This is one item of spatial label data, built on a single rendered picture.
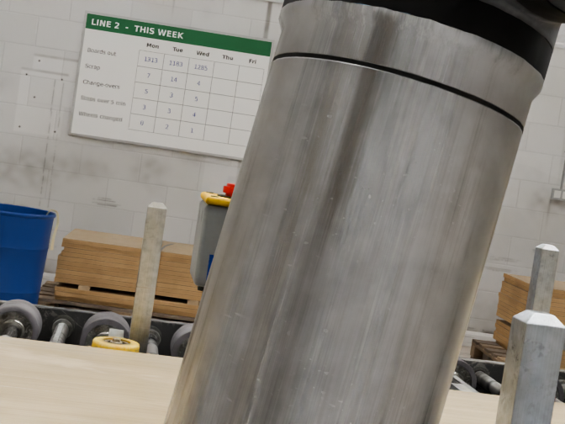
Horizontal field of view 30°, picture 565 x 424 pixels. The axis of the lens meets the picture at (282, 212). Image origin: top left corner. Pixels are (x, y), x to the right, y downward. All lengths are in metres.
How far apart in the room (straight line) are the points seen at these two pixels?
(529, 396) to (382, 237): 0.53
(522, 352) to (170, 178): 7.25
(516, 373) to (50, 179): 7.37
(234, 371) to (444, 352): 0.08
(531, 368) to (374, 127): 0.53
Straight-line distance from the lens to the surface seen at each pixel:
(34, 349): 1.72
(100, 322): 2.33
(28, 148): 8.19
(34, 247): 6.51
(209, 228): 0.81
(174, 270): 6.82
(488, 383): 2.54
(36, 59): 8.20
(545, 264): 2.08
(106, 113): 8.09
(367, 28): 0.41
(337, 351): 0.39
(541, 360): 0.91
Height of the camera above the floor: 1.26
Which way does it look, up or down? 3 degrees down
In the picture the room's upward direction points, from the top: 8 degrees clockwise
